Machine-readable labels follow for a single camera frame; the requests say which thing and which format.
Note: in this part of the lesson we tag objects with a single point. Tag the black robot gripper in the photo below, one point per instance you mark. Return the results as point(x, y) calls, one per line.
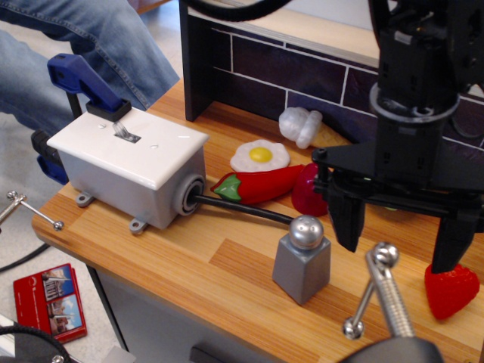
point(408, 166)

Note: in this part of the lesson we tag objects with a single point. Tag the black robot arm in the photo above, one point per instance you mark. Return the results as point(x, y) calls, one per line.
point(431, 52)

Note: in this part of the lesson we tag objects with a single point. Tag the red toy strawberry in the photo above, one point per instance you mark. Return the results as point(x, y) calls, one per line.
point(451, 291)

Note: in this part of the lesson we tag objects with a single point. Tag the red toy apple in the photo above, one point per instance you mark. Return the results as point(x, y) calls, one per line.
point(304, 198)

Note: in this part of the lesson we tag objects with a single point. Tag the grey toy salt shaker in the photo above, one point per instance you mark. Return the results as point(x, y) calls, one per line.
point(302, 262)

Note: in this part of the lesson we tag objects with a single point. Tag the toy ice cream cone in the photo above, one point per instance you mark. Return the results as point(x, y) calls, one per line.
point(306, 129)

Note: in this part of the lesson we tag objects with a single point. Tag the toy fried egg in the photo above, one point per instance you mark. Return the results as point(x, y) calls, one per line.
point(260, 156)

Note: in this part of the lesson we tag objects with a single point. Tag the red toy chili pepper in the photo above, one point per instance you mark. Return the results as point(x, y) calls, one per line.
point(256, 187)

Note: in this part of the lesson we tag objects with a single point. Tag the dark brick pattern backsplash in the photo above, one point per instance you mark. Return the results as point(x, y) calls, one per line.
point(283, 60)

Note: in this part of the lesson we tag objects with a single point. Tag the person legs in blue jeans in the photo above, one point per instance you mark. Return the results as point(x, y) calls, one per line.
point(109, 35)

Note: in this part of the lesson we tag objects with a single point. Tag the red booklet with photos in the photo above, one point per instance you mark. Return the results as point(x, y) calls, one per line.
point(50, 301)

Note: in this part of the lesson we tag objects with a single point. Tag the blue black bar clamp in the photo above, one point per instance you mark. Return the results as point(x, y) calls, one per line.
point(75, 76)

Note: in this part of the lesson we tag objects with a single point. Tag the silver clamp screw handle right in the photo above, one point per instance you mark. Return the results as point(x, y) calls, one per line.
point(380, 262)

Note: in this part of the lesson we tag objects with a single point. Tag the grey white light switch box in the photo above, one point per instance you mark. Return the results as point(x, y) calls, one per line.
point(151, 177)

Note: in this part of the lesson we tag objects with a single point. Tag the grey cabinet with drawer handle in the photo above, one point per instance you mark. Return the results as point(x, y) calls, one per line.
point(157, 331)

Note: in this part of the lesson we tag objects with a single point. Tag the clear light switch toggle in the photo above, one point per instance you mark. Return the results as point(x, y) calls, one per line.
point(122, 132)

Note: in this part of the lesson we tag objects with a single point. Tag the black bag with strap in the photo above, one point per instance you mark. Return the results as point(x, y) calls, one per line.
point(34, 345)

